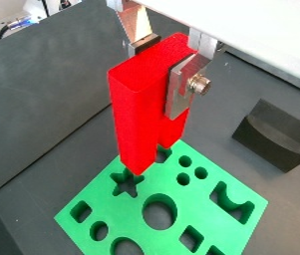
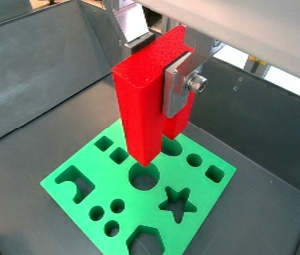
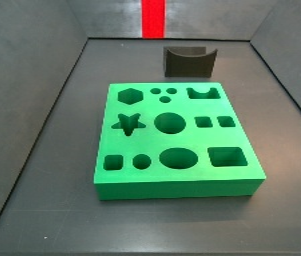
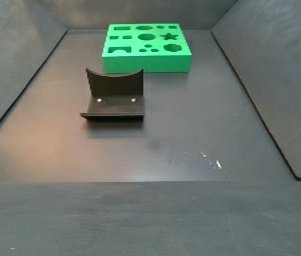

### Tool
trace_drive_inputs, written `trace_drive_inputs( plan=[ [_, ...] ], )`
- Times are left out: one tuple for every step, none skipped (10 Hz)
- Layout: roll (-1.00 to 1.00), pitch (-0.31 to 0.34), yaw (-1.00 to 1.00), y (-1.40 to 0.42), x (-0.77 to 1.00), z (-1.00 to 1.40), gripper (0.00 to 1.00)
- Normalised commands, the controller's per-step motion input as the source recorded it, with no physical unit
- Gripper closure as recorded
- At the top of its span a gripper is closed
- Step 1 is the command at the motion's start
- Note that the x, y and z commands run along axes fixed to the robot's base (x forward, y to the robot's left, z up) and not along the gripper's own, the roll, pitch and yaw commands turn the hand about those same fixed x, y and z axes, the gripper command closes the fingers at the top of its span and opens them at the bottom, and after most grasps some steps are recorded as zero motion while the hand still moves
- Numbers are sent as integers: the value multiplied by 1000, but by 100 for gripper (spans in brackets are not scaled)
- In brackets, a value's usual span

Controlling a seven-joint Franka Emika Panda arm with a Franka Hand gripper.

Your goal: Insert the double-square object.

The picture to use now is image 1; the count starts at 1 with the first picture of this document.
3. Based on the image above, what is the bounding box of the green shape-sorter board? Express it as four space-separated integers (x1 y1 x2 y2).
55 141 268 255

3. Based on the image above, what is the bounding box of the grey device with cables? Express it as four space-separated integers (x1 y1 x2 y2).
0 0 82 39

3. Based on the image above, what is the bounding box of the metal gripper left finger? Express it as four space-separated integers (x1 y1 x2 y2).
118 4 161 57

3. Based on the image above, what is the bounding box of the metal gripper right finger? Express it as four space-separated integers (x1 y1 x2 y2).
164 28 219 120

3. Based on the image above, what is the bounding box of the black curved holder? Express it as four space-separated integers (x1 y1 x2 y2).
232 99 300 172

